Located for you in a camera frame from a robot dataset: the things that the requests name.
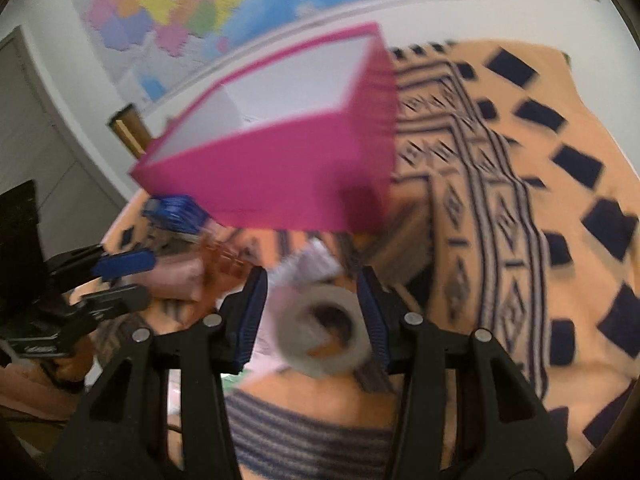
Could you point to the brown cloth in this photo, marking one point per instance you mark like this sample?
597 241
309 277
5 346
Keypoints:
25 390

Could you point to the colourful wall map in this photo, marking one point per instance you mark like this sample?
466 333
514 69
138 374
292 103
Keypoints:
200 5

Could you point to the pink cardboard box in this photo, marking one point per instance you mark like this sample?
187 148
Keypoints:
280 175

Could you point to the grey door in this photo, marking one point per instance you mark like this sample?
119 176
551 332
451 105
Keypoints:
30 135

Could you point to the blue small box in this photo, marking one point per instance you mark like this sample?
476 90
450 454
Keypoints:
172 212

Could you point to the orange patterned blanket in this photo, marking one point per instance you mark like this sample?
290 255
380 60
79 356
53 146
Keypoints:
550 310

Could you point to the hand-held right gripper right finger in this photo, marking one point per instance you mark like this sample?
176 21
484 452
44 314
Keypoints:
372 312

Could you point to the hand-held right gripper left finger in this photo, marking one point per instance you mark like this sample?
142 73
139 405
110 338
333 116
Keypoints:
252 312

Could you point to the grey tape roll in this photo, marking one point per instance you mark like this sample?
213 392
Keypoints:
300 360

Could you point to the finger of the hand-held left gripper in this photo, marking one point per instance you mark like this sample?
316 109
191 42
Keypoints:
125 265
117 300

